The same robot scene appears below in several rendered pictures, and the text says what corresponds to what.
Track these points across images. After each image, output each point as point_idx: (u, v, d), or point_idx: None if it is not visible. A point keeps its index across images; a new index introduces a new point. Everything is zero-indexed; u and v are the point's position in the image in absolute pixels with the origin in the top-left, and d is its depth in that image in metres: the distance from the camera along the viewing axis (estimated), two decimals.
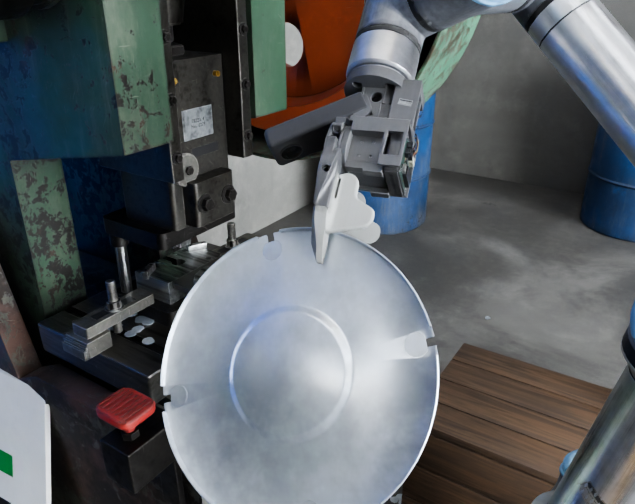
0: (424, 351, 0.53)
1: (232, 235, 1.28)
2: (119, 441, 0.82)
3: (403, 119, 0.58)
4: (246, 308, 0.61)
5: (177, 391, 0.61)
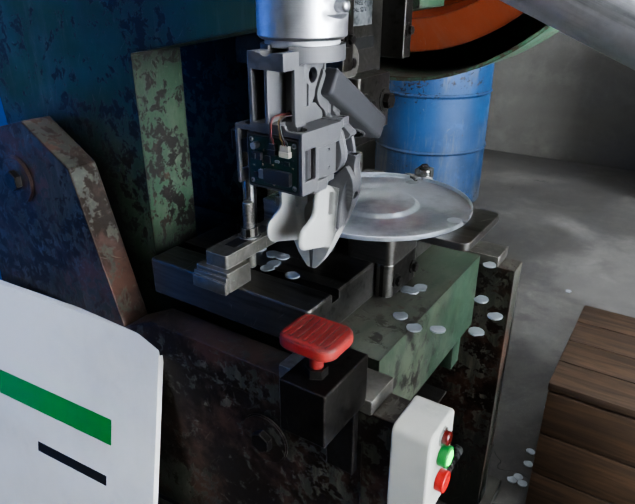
0: (456, 222, 0.85)
1: (359, 166, 1.10)
2: (305, 380, 0.64)
3: (239, 121, 0.50)
4: (378, 186, 0.99)
5: None
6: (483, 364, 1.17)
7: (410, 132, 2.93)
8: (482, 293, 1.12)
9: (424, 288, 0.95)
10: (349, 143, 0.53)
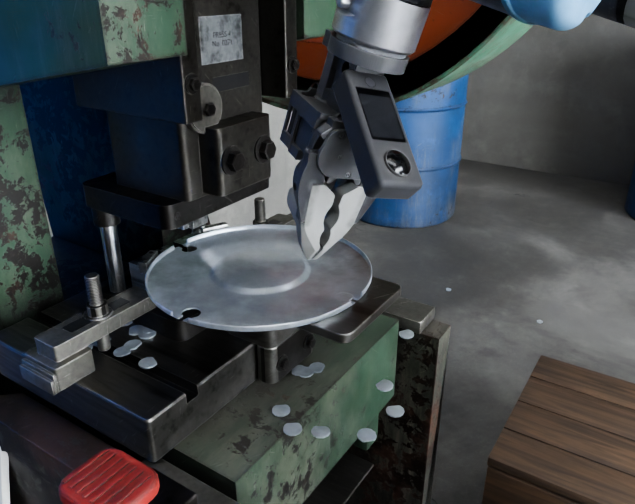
0: None
1: (261, 215, 0.95)
2: None
3: None
4: (199, 267, 0.78)
5: None
6: (410, 438, 1.02)
7: None
8: (405, 361, 0.97)
9: (320, 368, 0.80)
10: (324, 147, 0.52)
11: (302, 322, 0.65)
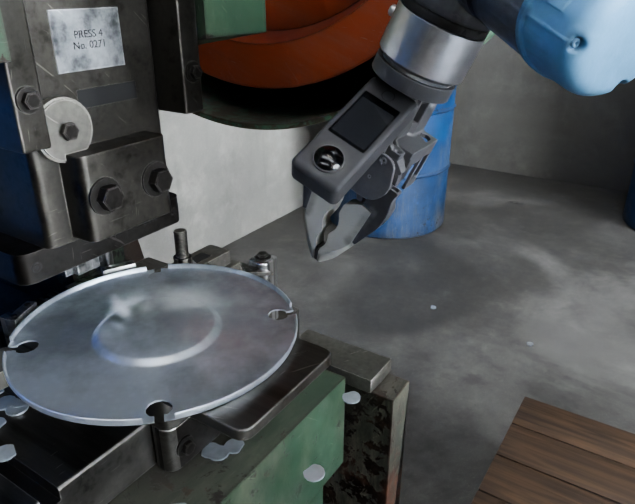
0: None
1: (182, 250, 0.79)
2: None
3: (435, 141, 0.55)
4: (199, 364, 0.56)
5: None
6: None
7: None
8: (356, 422, 0.81)
9: (237, 447, 0.65)
10: None
11: (221, 269, 0.73)
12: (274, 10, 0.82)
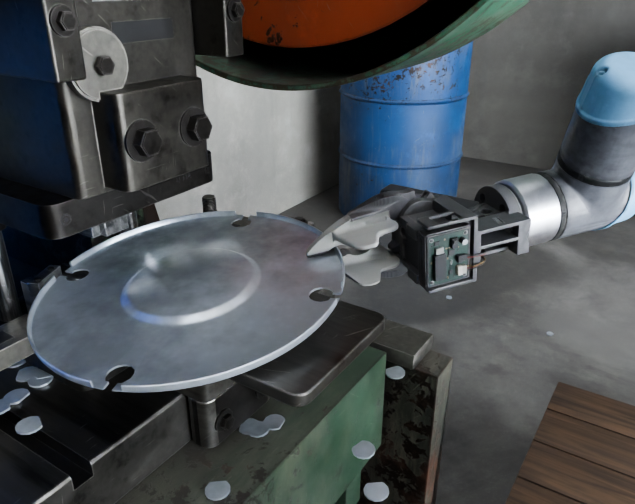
0: None
1: None
2: None
3: (473, 213, 0.55)
4: (277, 268, 0.57)
5: None
6: (402, 496, 0.82)
7: (374, 142, 2.58)
8: (395, 402, 0.76)
9: (278, 423, 0.60)
10: None
11: (124, 236, 0.65)
12: None
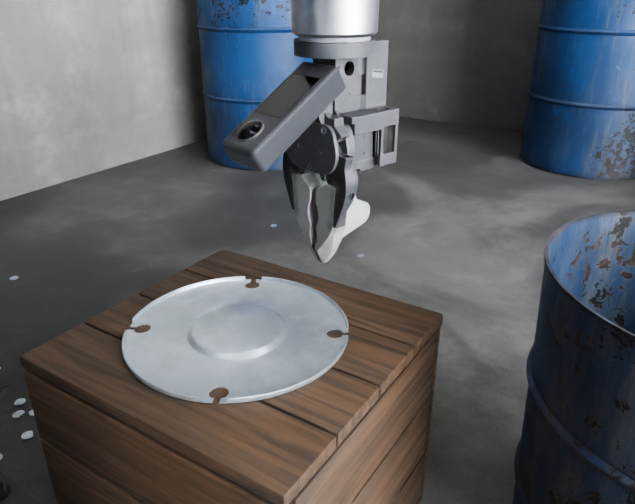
0: None
1: None
2: None
3: (394, 109, 0.55)
4: (258, 364, 0.70)
5: None
6: None
7: (226, 75, 2.45)
8: None
9: None
10: None
11: (303, 287, 0.88)
12: None
